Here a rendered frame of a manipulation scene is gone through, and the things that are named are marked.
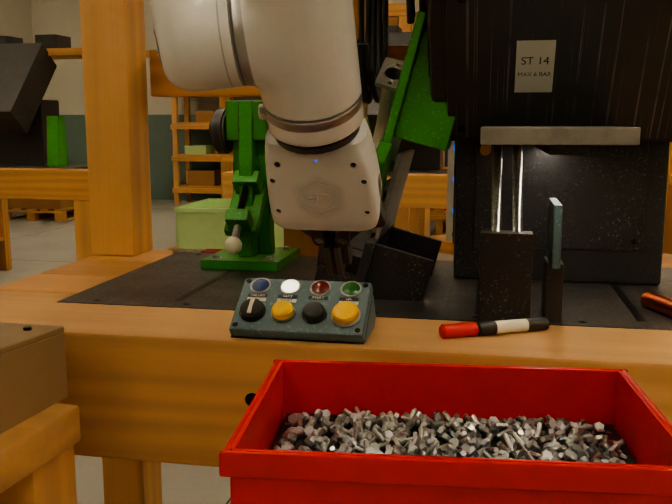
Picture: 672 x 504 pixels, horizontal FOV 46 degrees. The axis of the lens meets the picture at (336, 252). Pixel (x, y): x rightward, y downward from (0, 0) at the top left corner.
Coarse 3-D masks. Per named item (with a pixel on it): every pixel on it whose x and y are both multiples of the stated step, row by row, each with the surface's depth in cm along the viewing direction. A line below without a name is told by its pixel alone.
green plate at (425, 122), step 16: (416, 16) 100; (416, 32) 101; (416, 48) 101; (416, 64) 102; (400, 80) 102; (416, 80) 103; (400, 96) 102; (416, 96) 103; (400, 112) 104; (416, 112) 103; (432, 112) 103; (400, 128) 104; (416, 128) 104; (432, 128) 103; (448, 128) 103; (432, 144) 104; (448, 144) 106
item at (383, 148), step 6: (378, 144) 103; (384, 144) 103; (390, 144) 103; (378, 150) 103; (384, 150) 103; (390, 150) 103; (378, 156) 102; (384, 156) 102; (390, 156) 105; (378, 162) 101; (384, 162) 101; (384, 168) 103; (384, 174) 105; (384, 180) 107
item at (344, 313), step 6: (336, 306) 86; (342, 306) 86; (348, 306) 86; (354, 306) 86; (336, 312) 86; (342, 312) 86; (348, 312) 86; (354, 312) 86; (336, 318) 86; (342, 318) 85; (348, 318) 85; (354, 318) 85; (342, 324) 86
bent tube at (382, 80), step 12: (384, 60) 112; (396, 60) 112; (384, 72) 111; (396, 72) 112; (384, 84) 109; (396, 84) 110; (384, 96) 113; (384, 108) 115; (384, 120) 117; (384, 132) 118
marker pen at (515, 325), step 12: (444, 324) 88; (456, 324) 88; (468, 324) 88; (480, 324) 88; (492, 324) 89; (504, 324) 89; (516, 324) 89; (528, 324) 90; (540, 324) 90; (444, 336) 87; (456, 336) 88; (468, 336) 88
